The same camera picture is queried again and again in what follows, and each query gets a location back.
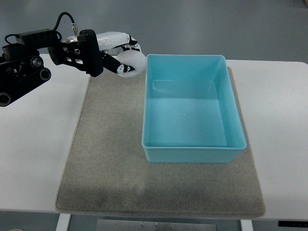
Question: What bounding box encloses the right white table leg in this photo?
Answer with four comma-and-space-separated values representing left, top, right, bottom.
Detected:
240, 219, 253, 231

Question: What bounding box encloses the left white table leg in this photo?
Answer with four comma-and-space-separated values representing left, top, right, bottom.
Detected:
56, 213, 71, 231

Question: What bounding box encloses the white bunny toy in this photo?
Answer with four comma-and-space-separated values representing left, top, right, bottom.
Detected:
115, 50, 147, 78

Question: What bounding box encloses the blue plastic box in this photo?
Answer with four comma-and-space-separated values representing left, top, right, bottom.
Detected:
141, 54, 247, 163

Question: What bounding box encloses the white table leg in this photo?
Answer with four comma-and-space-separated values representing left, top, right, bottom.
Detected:
240, 219, 253, 231
56, 213, 71, 231

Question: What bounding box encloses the metal base plate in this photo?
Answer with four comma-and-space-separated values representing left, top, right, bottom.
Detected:
95, 219, 217, 231

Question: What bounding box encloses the grey felt mat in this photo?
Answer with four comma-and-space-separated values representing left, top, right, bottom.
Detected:
55, 71, 266, 218

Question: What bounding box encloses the black table control panel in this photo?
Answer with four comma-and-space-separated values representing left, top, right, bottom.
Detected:
278, 221, 308, 228

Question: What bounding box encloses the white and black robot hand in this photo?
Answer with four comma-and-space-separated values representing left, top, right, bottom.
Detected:
96, 32, 142, 74

